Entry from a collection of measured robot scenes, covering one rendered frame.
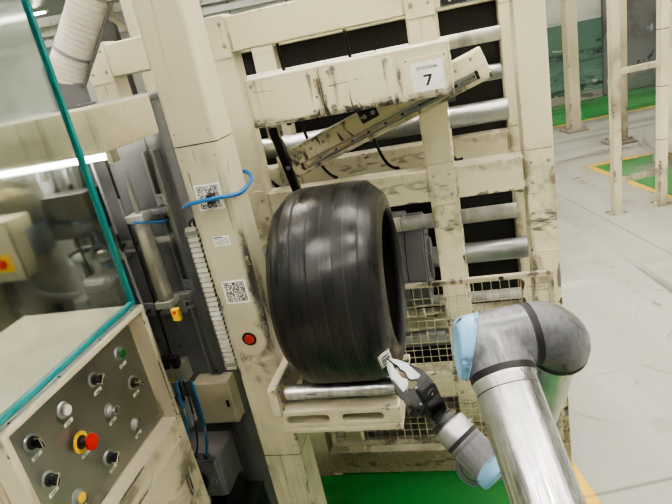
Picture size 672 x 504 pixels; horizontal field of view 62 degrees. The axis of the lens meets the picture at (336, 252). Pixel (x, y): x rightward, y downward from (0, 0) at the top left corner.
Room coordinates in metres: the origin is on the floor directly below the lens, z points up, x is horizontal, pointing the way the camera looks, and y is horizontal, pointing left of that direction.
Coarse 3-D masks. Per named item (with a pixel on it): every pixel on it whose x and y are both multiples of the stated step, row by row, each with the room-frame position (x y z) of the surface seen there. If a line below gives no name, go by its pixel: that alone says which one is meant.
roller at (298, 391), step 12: (300, 384) 1.43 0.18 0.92; (312, 384) 1.41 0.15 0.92; (324, 384) 1.40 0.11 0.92; (336, 384) 1.39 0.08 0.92; (348, 384) 1.38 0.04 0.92; (360, 384) 1.37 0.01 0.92; (372, 384) 1.36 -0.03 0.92; (384, 384) 1.35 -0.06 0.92; (288, 396) 1.41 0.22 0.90; (300, 396) 1.40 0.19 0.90; (312, 396) 1.39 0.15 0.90; (324, 396) 1.38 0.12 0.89; (336, 396) 1.37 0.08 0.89; (348, 396) 1.37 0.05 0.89; (360, 396) 1.36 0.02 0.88
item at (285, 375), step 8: (280, 368) 1.49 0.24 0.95; (288, 368) 1.52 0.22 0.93; (280, 376) 1.45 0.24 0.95; (288, 376) 1.50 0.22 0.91; (296, 376) 1.56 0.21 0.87; (272, 384) 1.41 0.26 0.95; (280, 384) 1.43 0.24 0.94; (288, 384) 1.48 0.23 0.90; (272, 392) 1.38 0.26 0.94; (280, 392) 1.41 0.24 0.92; (272, 400) 1.38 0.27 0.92; (280, 400) 1.40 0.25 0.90; (272, 408) 1.38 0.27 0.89; (280, 408) 1.38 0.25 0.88; (280, 416) 1.38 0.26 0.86
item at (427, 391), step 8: (424, 384) 1.12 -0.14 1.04; (432, 384) 1.12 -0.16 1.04; (416, 392) 1.12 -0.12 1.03; (424, 392) 1.11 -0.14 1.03; (432, 392) 1.11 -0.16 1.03; (424, 400) 1.11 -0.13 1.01; (432, 400) 1.12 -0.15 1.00; (440, 400) 1.14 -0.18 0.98; (432, 408) 1.13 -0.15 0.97; (440, 408) 1.14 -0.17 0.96; (432, 416) 1.13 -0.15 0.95
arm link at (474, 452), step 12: (468, 432) 1.08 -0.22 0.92; (480, 432) 1.09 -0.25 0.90; (456, 444) 1.07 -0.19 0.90; (468, 444) 1.06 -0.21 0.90; (480, 444) 1.06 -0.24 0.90; (456, 456) 1.07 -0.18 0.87; (468, 456) 1.05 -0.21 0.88; (480, 456) 1.04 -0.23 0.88; (492, 456) 1.03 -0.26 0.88; (468, 468) 1.04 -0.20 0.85; (480, 468) 1.02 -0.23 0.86; (492, 468) 1.01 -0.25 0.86; (480, 480) 1.02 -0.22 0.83; (492, 480) 1.00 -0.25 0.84
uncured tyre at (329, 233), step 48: (336, 192) 1.45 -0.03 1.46; (288, 240) 1.35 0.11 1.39; (336, 240) 1.30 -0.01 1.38; (384, 240) 1.74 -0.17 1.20; (288, 288) 1.28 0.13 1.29; (336, 288) 1.24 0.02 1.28; (384, 288) 1.28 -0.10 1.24; (288, 336) 1.27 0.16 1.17; (336, 336) 1.23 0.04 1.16; (384, 336) 1.24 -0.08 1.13
